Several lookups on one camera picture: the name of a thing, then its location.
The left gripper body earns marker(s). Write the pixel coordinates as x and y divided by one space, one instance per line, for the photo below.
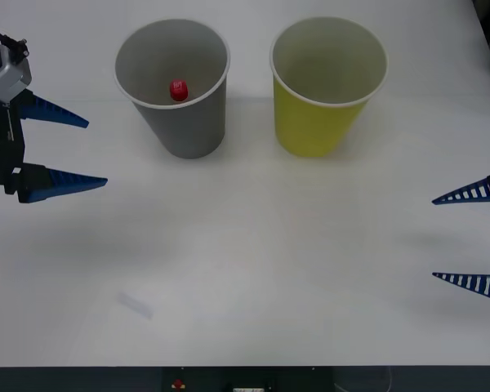
2 143

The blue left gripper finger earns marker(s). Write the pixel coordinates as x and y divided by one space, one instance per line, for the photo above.
45 183
45 110

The clear bottle with red cap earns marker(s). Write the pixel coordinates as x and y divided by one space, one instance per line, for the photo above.
179 90

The grey plastic waste bin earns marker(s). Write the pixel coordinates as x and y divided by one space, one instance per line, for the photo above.
188 130

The yellow-green plastic waste bin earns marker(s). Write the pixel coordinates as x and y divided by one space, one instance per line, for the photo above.
310 130

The dark robot torso panel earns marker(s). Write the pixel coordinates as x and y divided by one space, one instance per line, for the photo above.
85 379

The red emergency stop button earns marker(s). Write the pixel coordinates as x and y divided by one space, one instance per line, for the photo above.
178 384

